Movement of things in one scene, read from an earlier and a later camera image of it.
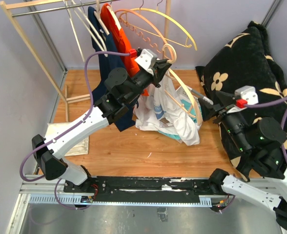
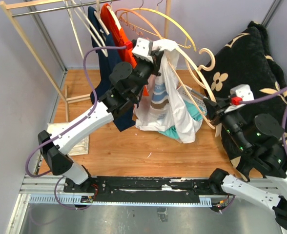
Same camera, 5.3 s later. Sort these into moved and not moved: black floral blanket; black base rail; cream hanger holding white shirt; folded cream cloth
Moved: cream hanger holding white shirt
Not moved: folded cream cloth; black floral blanket; black base rail
